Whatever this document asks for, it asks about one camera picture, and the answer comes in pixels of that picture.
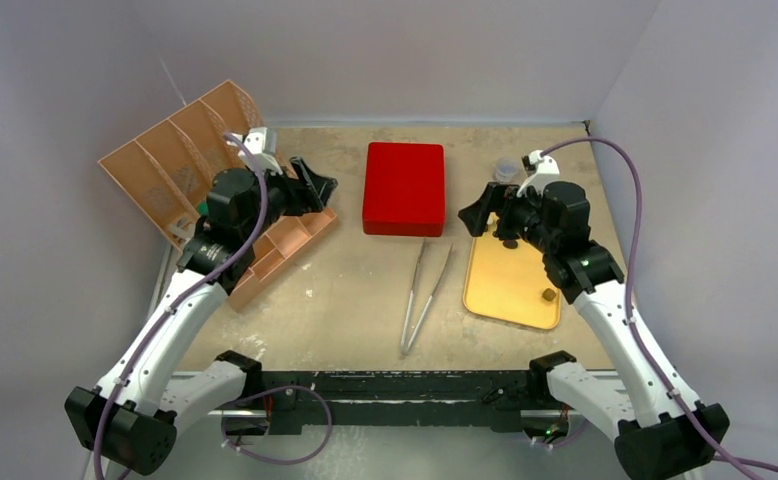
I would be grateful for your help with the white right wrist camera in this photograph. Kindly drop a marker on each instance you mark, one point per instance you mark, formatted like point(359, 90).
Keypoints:
point(541, 171)

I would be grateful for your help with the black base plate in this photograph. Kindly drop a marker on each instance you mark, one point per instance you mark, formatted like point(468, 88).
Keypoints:
point(500, 400)

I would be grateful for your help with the small clear plastic cup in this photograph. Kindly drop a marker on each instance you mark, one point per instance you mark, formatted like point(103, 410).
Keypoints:
point(505, 170)

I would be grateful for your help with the metal slotted tongs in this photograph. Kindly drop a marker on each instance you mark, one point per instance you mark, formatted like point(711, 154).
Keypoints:
point(420, 299)

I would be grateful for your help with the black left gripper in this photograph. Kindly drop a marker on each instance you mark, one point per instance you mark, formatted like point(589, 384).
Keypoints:
point(307, 194)

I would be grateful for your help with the peach plastic file organizer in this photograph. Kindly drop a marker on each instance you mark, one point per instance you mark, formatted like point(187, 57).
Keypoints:
point(168, 170)

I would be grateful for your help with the caramel barrel chocolate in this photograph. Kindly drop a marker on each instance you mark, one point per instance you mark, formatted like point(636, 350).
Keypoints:
point(549, 295)

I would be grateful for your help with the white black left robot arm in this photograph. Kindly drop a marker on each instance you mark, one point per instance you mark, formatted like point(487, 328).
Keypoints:
point(133, 416)

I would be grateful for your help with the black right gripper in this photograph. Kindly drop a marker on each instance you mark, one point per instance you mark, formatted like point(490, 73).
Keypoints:
point(494, 213)

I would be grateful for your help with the yellow plastic tray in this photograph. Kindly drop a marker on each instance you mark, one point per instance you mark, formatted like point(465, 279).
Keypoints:
point(507, 285)

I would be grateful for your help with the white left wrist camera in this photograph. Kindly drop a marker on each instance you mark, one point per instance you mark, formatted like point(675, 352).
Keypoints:
point(259, 150)

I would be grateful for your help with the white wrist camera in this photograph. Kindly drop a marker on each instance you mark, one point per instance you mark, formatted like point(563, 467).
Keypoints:
point(259, 150)
point(541, 171)

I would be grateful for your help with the red box lid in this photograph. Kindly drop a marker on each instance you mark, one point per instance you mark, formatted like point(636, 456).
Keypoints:
point(404, 190)

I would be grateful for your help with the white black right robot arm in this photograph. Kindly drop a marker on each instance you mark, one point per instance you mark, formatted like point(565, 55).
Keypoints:
point(658, 425)

